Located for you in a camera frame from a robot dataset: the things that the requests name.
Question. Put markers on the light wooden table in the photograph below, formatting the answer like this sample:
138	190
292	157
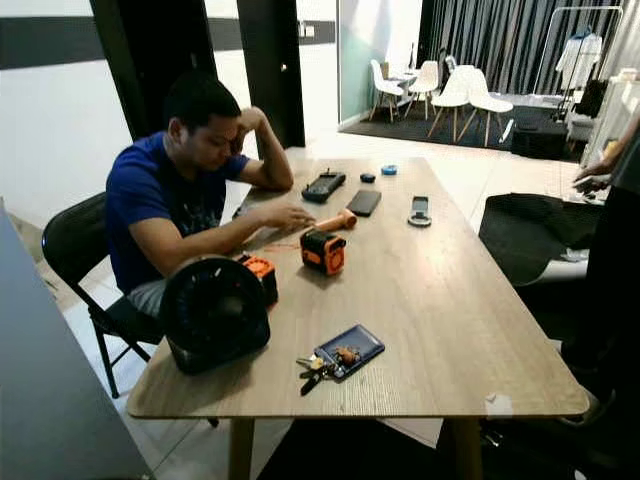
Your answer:
420	300

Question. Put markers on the orange black tape measure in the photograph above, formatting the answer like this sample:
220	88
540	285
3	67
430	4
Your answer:
323	254

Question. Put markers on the orange black battery pack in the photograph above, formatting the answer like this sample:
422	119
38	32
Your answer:
262	270

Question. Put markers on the white wall socket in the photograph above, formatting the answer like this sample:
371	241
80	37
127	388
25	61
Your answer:
306	30

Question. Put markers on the black remote controller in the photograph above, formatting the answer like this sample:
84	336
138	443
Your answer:
323	187

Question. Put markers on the dark rug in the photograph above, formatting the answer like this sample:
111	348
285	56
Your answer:
400	130

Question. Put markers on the grey striped curtain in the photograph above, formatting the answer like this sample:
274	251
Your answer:
490	35

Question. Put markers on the black box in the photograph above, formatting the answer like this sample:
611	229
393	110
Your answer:
540	140

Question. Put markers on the white shell chair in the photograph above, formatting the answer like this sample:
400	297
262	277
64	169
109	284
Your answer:
485	96
452	93
383	82
426	77

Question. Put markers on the black bag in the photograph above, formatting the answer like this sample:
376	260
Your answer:
592	98

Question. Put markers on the key bunch with brown charm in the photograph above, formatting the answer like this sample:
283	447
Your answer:
320	368

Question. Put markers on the phone on round stand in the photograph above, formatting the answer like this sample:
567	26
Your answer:
420	211

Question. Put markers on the small blue round lid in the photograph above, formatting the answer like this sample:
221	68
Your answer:
389	169

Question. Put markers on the black cloth over chair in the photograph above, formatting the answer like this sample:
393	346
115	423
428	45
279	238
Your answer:
530	235

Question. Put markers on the black smartphone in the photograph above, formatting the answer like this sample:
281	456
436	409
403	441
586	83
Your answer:
364	202

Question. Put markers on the white storage cart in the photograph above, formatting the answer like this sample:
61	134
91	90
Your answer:
615	115

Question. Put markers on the metal clothes rack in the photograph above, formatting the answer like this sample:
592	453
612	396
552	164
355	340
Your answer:
585	8

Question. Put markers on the black handheld device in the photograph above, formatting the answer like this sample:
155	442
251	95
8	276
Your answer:
592	184

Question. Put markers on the small black round puck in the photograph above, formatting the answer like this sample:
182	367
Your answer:
368	177

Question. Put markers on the white tape piece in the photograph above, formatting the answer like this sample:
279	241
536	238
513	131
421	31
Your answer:
499	406

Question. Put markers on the standing person in dark clothes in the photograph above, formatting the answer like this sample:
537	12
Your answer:
615	280

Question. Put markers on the black folding chair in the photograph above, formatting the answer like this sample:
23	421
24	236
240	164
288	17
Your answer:
75	240

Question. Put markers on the dark blue tray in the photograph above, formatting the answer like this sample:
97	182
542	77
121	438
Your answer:
352	345

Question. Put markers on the man in blue shirt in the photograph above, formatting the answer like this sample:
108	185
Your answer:
150	190

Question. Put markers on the black round fan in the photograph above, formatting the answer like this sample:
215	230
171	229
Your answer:
210	315

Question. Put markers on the white hanging shirt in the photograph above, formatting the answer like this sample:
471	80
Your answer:
580	58

